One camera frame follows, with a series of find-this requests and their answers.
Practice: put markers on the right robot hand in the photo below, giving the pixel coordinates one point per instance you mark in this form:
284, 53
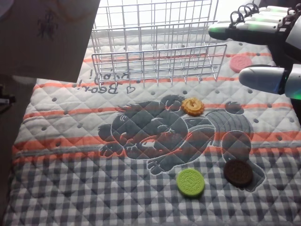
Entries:
258, 77

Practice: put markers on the beige book with black characters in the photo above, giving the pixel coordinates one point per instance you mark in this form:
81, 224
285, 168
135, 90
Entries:
35, 47

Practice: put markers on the pink round toy cookie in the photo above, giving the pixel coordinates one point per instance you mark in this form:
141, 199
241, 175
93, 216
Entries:
238, 62

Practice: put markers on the yellow toy butter cookie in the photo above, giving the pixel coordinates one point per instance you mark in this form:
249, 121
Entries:
192, 107

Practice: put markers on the brown toy sandwich cookie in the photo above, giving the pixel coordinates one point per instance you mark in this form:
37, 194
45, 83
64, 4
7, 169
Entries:
238, 173

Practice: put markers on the green toy sandwich cookie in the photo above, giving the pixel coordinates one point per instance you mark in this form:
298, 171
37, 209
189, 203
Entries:
190, 181

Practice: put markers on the grey quilt with printed bear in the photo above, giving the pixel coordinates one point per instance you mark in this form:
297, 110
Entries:
70, 188

